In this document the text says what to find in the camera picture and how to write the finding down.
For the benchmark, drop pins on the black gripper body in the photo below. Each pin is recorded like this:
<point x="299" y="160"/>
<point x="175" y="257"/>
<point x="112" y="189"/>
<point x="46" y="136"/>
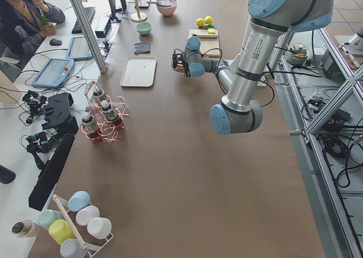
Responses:
<point x="185" y="66"/>

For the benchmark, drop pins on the bread slice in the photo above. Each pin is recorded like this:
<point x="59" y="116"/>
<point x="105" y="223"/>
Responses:
<point x="180" y="68"/>

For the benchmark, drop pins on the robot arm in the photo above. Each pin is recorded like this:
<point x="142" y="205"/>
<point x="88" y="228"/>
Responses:
<point x="238" y="112"/>

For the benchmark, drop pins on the cream rabbit tray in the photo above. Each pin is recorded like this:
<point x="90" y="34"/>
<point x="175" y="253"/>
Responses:
<point x="139" y="71"/>

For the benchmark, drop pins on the steel muddler black tip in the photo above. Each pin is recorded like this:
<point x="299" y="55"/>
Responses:
<point x="207" y="36"/>

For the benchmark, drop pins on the bamboo cutting board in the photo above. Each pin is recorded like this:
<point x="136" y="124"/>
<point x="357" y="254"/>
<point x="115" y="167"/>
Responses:
<point x="208" y="47"/>

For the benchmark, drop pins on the grey folded cloth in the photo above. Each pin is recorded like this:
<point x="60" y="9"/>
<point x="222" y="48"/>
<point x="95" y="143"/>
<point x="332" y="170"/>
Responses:
<point x="142" y="47"/>

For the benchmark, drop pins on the upper whole lemon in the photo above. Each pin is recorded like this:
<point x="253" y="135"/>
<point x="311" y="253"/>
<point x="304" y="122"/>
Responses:
<point x="200" y="22"/>

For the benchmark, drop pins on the whole lemon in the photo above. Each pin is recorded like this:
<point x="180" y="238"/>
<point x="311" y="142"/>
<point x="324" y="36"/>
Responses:
<point x="200" y="22"/>
<point x="208" y="19"/>

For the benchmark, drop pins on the half lemon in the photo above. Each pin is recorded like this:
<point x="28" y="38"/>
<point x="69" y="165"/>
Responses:
<point x="211" y="31"/>

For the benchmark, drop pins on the green lime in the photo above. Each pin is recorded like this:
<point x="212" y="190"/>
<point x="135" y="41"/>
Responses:
<point x="208" y="26"/>

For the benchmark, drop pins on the mint green bowl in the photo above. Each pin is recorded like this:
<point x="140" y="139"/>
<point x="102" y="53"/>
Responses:
<point x="144" y="28"/>

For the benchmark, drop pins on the pink ice bowl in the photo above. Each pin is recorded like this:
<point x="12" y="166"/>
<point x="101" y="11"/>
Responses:
<point x="168" y="11"/>

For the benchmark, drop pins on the lower whole lemon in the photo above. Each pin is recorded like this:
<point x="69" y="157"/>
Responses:
<point x="208" y="19"/>

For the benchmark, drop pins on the metal ice scoop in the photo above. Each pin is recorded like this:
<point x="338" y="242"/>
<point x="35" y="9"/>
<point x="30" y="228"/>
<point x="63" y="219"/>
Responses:
<point x="162" y="3"/>

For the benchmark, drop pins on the wooden mug tree stand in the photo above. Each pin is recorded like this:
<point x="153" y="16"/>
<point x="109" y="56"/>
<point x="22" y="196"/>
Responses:
<point x="138" y="16"/>

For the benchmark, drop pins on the right tea bottle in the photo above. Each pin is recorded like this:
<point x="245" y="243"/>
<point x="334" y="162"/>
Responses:
<point x="111" y="114"/>

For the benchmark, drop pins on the tea bottle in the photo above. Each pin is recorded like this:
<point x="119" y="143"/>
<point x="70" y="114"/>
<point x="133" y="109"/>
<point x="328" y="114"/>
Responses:
<point x="111" y="114"/>
<point x="90" y="127"/>
<point x="99" y="96"/>

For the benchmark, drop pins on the left tea bottle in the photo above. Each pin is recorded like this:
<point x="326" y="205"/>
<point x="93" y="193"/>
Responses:
<point x="99" y="96"/>

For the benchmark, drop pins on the blue teach pendant far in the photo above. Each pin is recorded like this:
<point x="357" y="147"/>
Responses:
<point x="78" y="49"/>

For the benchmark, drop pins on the blue teach pendant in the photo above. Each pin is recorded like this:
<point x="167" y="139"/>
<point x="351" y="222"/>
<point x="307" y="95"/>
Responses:
<point x="54" y="73"/>
<point x="78" y="49"/>

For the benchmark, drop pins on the front tea bottle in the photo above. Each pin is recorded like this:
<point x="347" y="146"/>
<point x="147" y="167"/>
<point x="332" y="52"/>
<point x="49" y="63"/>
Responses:
<point x="90" y="127"/>

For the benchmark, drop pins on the blue teach pendant near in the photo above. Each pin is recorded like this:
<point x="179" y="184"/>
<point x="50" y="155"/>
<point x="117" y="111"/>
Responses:
<point x="54" y="73"/>

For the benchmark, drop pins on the black computer mouse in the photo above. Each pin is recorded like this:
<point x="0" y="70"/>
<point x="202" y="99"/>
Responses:
<point x="55" y="42"/>

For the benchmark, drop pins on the person in dark jacket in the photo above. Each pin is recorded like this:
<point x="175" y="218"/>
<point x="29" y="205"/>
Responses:
<point x="25" y="24"/>

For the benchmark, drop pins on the pink cup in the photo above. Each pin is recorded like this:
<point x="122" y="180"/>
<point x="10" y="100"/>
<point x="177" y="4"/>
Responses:
<point x="85" y="215"/>

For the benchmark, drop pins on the white cup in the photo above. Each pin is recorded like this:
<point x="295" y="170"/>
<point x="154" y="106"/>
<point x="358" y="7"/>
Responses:
<point x="99" y="227"/>

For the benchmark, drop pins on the mint cup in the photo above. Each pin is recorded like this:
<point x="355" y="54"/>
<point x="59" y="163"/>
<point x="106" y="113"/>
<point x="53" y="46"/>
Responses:
<point x="47" y="217"/>

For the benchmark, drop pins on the yellow cup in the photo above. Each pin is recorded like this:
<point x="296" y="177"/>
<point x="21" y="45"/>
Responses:
<point x="60" y="231"/>

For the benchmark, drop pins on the white cup rack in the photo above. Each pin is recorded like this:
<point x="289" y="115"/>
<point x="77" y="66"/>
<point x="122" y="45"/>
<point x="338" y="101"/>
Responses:
<point x="91" y="244"/>

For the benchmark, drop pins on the grey blue cup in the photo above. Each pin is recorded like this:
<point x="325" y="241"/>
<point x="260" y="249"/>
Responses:
<point x="71" y="248"/>

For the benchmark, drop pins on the copper wire bottle rack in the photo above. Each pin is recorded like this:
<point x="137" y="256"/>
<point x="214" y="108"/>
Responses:
<point x="107" y="130"/>

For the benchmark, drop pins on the aluminium frame post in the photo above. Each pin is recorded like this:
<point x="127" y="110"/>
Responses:
<point x="89" y="35"/>

